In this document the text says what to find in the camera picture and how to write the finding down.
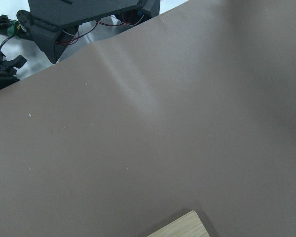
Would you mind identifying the wooden cutting board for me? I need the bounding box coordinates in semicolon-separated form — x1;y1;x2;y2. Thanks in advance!
148;210;210;237

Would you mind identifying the black 3D printed device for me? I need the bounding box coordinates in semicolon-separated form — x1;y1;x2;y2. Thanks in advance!
16;0;160;64

